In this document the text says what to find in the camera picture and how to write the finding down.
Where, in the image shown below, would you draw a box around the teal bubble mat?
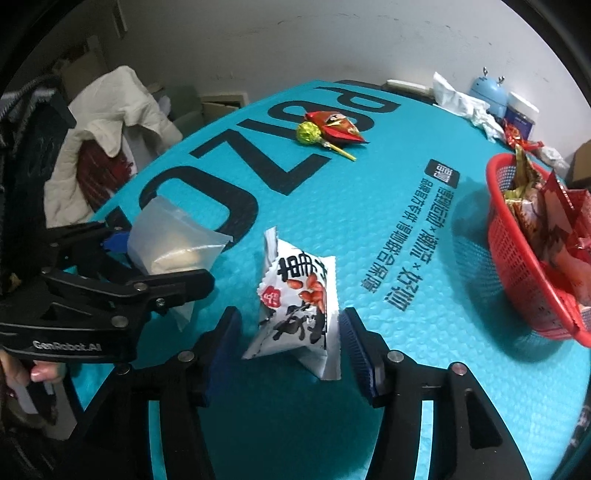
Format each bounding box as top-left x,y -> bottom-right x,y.
60,78 -> 591,480

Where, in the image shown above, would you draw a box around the red candy wrappers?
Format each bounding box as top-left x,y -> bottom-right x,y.
502,119 -> 546,151

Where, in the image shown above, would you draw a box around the yellow snack packet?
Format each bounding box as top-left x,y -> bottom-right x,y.
503,143 -> 552,204

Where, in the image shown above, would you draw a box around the white peanut snack packet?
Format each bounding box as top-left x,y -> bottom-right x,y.
242,226 -> 342,381

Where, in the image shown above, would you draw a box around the green gold lollipop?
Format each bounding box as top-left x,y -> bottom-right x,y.
295,121 -> 358,162

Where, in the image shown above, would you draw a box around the white power strip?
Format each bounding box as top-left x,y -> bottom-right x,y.
385,79 -> 432,95

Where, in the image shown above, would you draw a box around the white cloth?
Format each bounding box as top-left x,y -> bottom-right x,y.
44,65 -> 184,227

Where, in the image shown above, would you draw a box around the crumpled white tissue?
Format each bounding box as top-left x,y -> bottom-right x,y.
431,71 -> 506,141

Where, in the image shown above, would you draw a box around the red striped cloth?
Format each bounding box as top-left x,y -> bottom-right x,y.
76,138 -> 139,213

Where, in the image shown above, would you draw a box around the cardboard box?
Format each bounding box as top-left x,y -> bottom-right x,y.
567,141 -> 591,190

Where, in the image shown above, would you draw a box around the clear plastic snack bag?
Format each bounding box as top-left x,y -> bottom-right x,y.
127,195 -> 232,330

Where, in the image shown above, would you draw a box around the large red snack bag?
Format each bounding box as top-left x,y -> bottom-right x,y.
538,171 -> 591,278

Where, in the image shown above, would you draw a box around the blue jar with white lid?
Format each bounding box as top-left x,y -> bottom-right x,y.
504,91 -> 540,139

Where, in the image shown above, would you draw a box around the brown cardboard carton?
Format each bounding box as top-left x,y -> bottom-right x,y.
53,46 -> 109,100

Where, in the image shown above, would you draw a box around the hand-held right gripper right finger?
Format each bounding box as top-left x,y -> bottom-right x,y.
339,306 -> 518,480

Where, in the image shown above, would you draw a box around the brown snack packet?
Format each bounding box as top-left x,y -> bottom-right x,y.
508,189 -> 555,259

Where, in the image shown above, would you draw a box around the person's left hand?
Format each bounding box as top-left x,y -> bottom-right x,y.
0,348 -> 63,402

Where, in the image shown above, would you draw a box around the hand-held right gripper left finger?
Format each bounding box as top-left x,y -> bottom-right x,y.
117,306 -> 243,480

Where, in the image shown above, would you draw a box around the grey-green upholstered seat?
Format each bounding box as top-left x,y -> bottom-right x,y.
159,85 -> 204,134

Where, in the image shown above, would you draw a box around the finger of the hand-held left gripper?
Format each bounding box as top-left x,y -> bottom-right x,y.
39,265 -> 215,324
44,217 -> 134,273

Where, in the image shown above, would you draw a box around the blue deer-shaped device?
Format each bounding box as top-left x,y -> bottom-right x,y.
470,67 -> 511,118

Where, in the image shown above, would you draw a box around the red orange snack packet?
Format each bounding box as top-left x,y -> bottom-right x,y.
304,111 -> 370,146

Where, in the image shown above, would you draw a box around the crumpled white wrapper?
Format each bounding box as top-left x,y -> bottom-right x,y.
538,145 -> 570,174

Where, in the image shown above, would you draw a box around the beige wall hatch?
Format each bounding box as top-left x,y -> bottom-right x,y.
199,90 -> 250,123

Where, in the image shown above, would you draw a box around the red plastic basket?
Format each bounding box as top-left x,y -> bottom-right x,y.
486,154 -> 591,348

